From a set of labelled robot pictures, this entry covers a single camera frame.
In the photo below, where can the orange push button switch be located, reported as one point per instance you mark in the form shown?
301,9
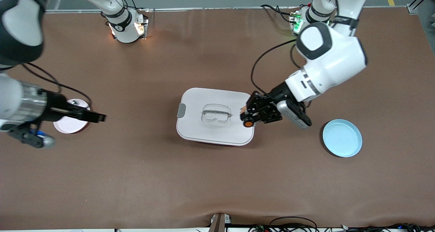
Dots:
248,123

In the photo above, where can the grey box latch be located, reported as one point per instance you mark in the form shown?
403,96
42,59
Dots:
181,110

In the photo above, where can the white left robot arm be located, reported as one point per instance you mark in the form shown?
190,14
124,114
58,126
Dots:
333,58

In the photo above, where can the light blue round plate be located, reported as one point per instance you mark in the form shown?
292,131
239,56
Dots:
341,138

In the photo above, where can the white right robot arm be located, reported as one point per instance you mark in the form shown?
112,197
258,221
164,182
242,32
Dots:
17,21

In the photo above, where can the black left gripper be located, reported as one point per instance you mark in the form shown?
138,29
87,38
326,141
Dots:
279,92

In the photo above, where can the aluminium frame profile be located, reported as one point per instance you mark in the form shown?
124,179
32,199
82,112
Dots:
418,1

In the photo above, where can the white lidded plastic box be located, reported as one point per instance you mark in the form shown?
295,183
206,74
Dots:
210,133

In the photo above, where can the small clear orange-white part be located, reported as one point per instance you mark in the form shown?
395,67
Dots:
74,103

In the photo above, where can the brown table edge bracket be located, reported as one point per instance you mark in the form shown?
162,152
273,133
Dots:
219,223

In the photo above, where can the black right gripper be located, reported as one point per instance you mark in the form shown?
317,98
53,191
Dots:
56,107

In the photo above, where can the pink round plate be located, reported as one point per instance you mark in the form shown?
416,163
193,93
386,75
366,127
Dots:
69,126

